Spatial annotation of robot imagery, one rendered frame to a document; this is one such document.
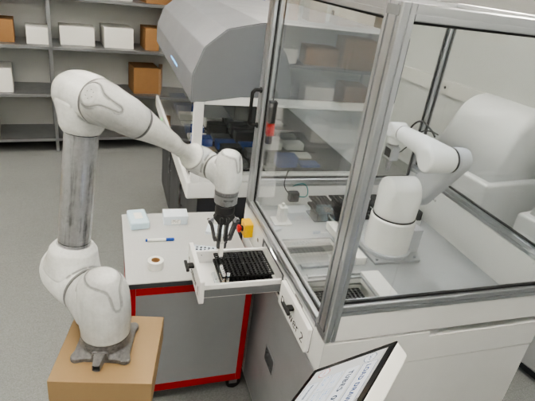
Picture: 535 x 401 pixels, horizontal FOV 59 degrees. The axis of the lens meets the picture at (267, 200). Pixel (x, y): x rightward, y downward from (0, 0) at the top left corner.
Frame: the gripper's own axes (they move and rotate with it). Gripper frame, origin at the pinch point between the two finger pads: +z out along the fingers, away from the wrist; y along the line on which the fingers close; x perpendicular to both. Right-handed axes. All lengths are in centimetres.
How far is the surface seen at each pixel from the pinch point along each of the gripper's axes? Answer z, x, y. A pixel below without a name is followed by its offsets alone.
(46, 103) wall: 61, 409, -108
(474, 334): 10, -52, 88
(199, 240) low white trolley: 24, 44, 0
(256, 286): 12.7, -10.3, 13.7
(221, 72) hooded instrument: -53, 82, 13
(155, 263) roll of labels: 19.8, 20.5, -23.3
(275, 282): 11.6, -10.0, 21.9
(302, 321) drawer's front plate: 7.8, -38.5, 22.3
